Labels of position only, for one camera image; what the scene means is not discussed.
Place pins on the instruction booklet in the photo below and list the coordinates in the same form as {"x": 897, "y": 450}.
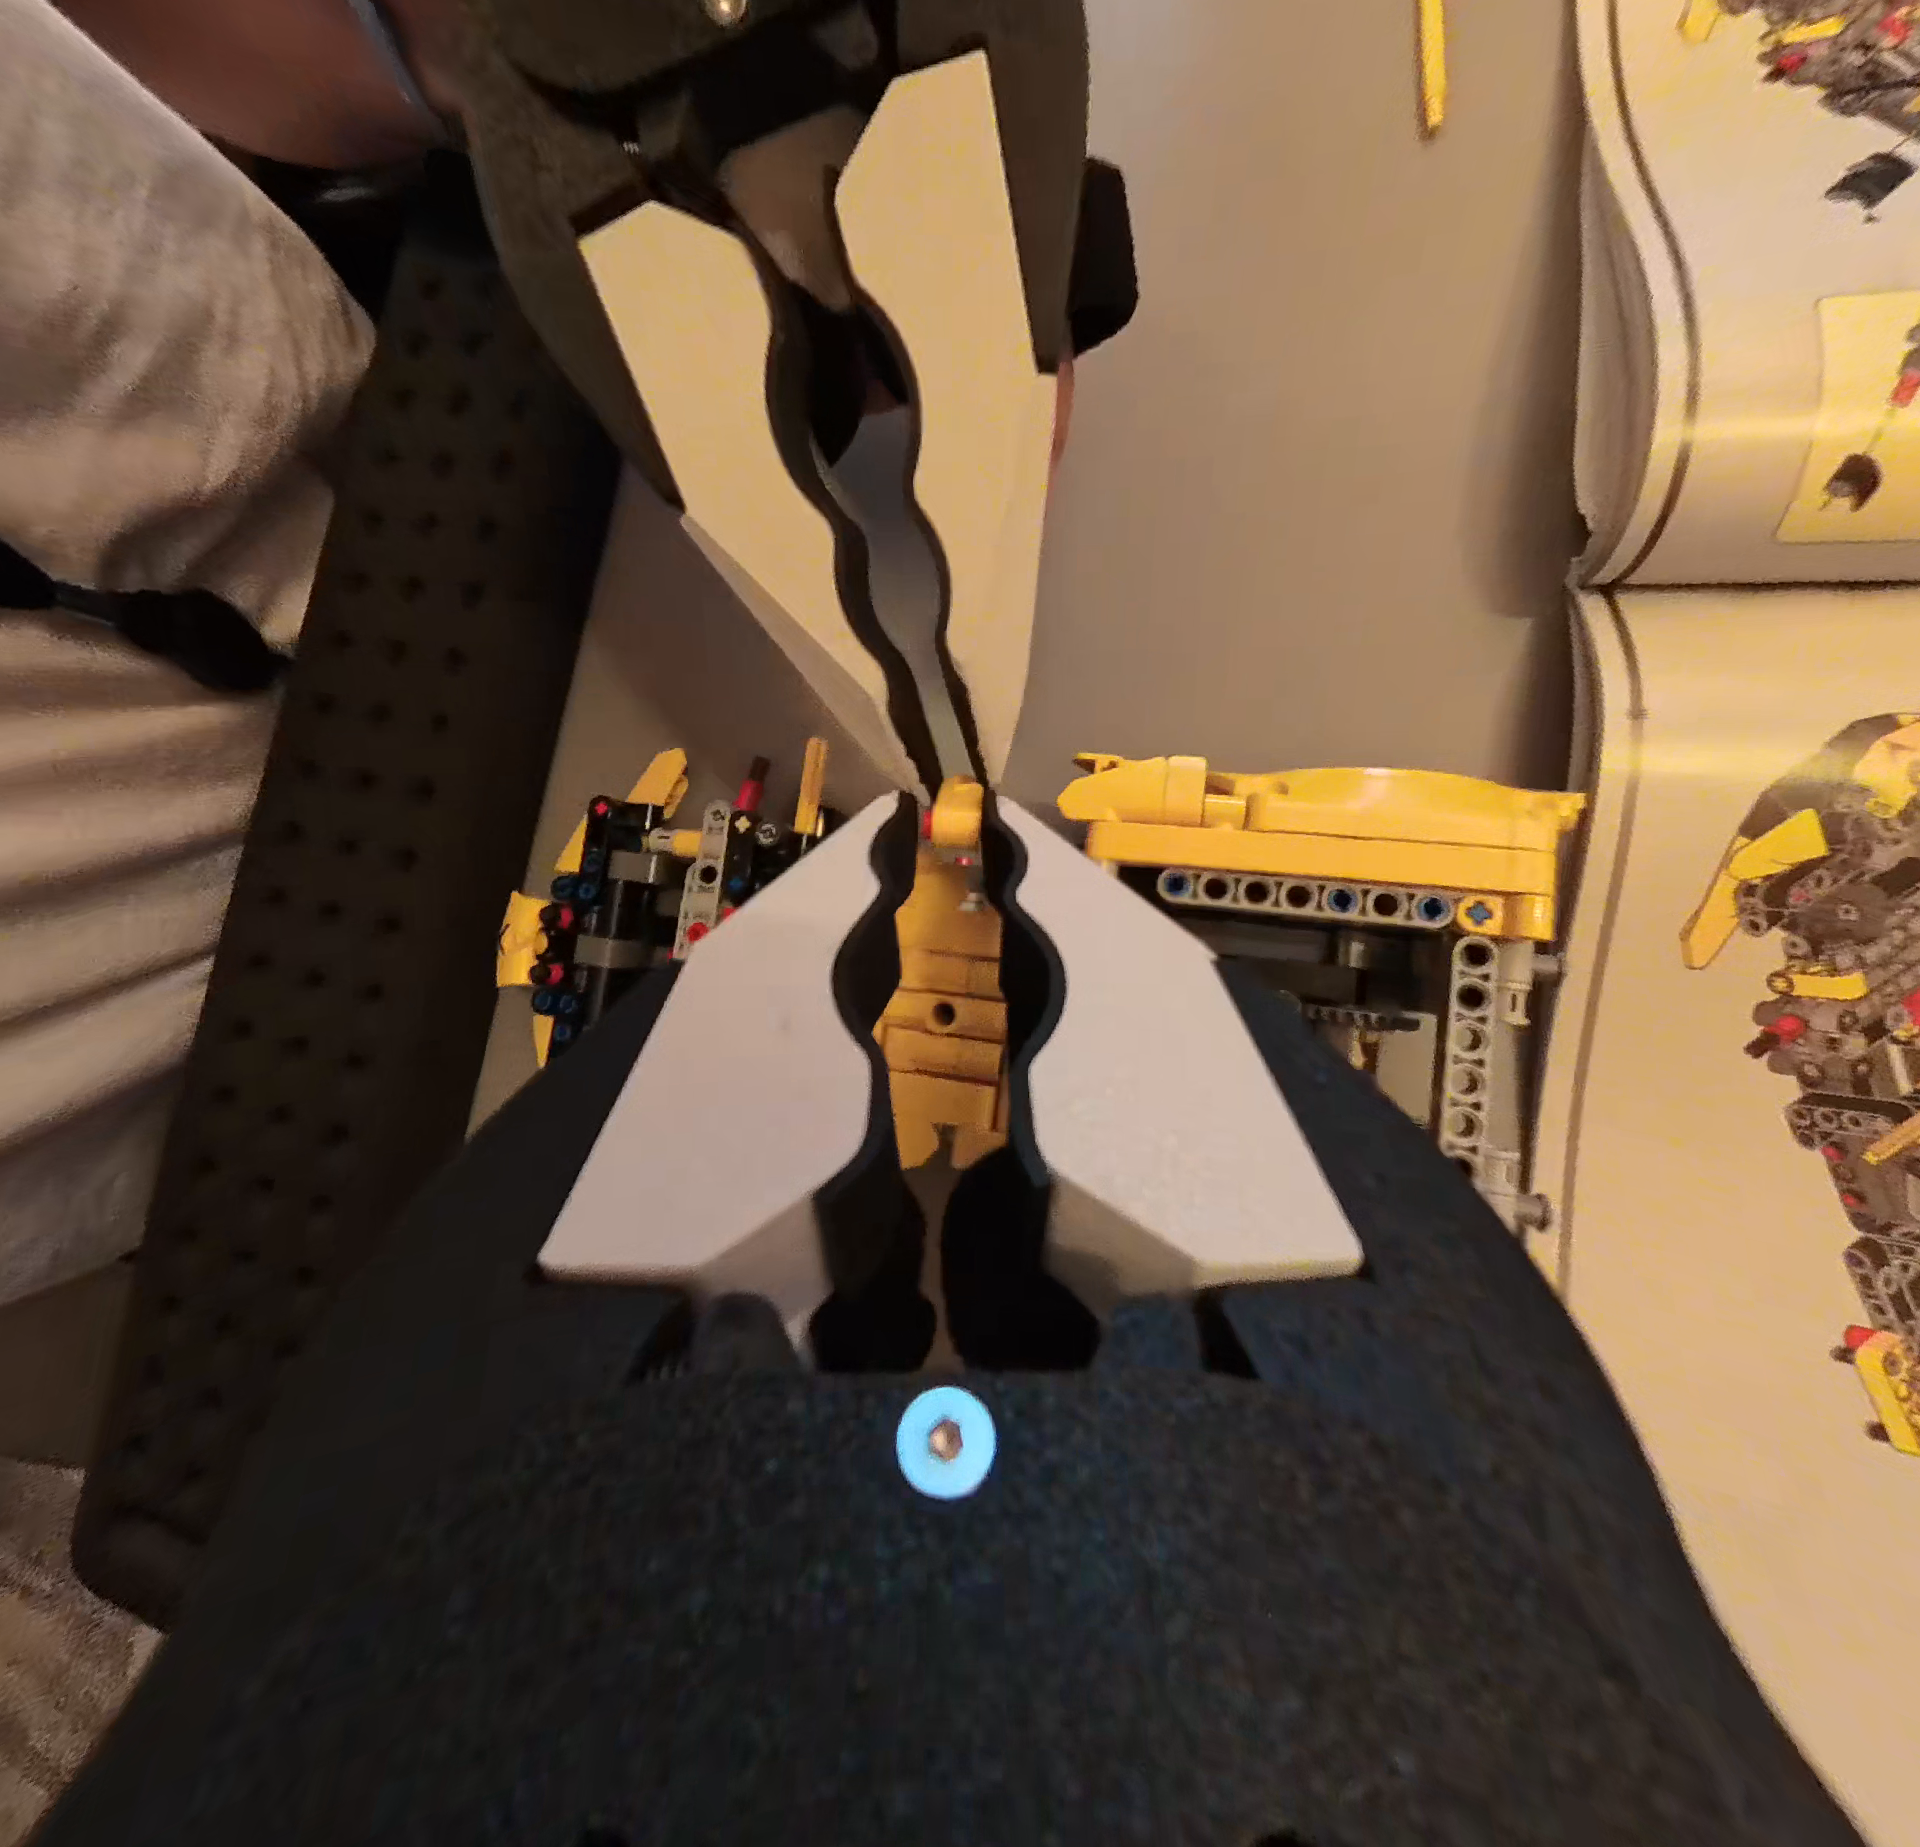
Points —
{"x": 1681, "y": 1278}

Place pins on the person's white shirt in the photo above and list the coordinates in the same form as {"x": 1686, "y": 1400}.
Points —
{"x": 134, "y": 452}

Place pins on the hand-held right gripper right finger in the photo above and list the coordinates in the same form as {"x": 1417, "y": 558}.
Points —
{"x": 1201, "y": 1128}

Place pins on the person's left forearm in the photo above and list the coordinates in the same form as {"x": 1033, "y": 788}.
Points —
{"x": 194, "y": 33}

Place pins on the blue wristband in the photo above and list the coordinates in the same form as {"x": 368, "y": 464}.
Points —
{"x": 382, "y": 33}

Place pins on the yellow axle with black connector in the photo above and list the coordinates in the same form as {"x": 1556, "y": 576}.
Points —
{"x": 1432, "y": 33}

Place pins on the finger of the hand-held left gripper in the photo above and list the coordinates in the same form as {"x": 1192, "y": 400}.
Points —
{"x": 974, "y": 303}
{"x": 690, "y": 377}

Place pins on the yellow toy brick car model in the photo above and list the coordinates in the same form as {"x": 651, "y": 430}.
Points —
{"x": 1351, "y": 828}

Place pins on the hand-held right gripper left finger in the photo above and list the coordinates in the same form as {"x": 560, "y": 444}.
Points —
{"x": 704, "y": 1128}

